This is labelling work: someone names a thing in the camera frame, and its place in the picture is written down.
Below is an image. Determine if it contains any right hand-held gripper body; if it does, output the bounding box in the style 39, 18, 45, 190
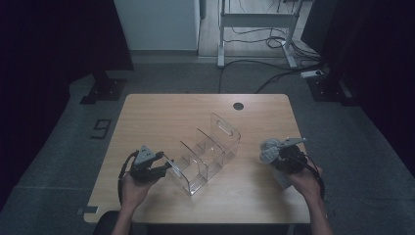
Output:
272, 136, 309, 174

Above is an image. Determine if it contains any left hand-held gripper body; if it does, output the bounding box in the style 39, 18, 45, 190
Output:
130, 145, 164, 183

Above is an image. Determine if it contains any grey striped cloth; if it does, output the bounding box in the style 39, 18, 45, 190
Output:
259, 137, 295, 190

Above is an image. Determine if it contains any clear acrylic divided organizer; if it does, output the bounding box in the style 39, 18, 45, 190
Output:
162, 113, 242, 197

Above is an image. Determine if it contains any person's left hand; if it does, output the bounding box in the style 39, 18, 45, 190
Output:
119, 174, 157, 209

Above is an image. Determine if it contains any person's right hand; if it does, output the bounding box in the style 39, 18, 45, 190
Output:
288, 164, 324, 201

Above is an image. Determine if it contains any grey tape strip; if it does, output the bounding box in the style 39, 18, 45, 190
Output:
77, 206, 99, 215

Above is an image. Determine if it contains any black stand base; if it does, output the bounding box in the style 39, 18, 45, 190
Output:
306, 76, 360, 107
79, 70, 128, 106

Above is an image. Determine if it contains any white power strip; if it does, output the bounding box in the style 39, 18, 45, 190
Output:
300, 69, 325, 79

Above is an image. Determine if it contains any white cabinet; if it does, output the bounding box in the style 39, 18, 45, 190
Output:
113, 0, 202, 52

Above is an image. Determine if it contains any dark curtain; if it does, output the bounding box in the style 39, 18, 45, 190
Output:
0, 0, 135, 210
301, 0, 415, 179

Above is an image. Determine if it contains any left hand-held gripper black cable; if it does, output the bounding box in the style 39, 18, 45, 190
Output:
116, 150, 140, 204

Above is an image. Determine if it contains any hand-held gripper black cable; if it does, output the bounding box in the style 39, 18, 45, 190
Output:
116, 150, 140, 204
300, 153, 326, 200

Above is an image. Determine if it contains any right hand-held gripper black cable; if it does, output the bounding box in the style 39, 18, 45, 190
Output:
300, 153, 326, 200

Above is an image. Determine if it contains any long black floor cable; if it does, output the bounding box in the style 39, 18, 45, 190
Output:
254, 63, 326, 95
216, 58, 304, 95

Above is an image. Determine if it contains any bundle of black cables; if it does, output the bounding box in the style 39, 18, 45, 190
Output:
223, 25, 324, 63

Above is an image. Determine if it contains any white metal desk frame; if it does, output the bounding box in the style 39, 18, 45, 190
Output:
216, 0, 306, 69

